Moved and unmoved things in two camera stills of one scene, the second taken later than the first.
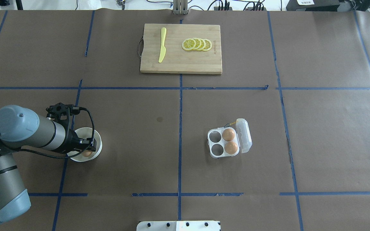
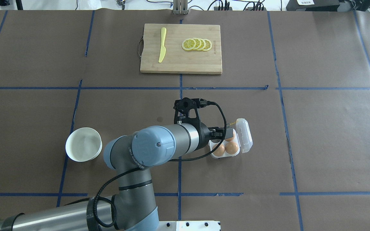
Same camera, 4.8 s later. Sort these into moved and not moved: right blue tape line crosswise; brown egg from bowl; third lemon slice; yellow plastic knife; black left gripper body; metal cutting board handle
Moved: brown egg from bowl; black left gripper body
Not moved: third lemon slice; metal cutting board handle; right blue tape line crosswise; yellow plastic knife
